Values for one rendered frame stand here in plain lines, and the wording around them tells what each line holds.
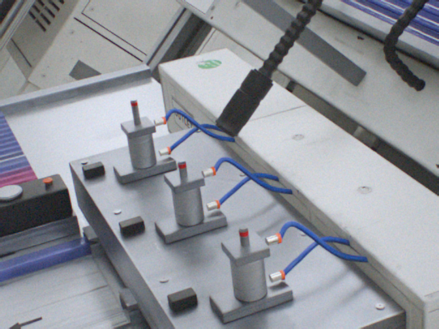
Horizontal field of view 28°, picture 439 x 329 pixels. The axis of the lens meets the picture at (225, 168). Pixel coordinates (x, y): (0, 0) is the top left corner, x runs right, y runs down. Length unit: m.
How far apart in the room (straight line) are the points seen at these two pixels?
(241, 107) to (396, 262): 0.14
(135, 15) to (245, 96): 1.38
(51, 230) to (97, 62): 1.16
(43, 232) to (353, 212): 0.30
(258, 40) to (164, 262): 0.36
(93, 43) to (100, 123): 0.92
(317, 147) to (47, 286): 0.25
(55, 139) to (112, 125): 0.07
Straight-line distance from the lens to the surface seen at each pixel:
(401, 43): 0.73
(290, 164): 0.71
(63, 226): 0.81
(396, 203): 0.65
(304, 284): 0.60
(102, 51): 1.94
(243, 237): 0.56
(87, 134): 1.01
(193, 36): 1.17
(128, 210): 0.71
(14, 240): 0.81
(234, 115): 0.57
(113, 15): 1.93
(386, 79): 0.76
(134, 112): 0.74
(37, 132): 1.04
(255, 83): 0.57
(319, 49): 0.75
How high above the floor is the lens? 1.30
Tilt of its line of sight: 6 degrees down
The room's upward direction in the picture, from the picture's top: 35 degrees clockwise
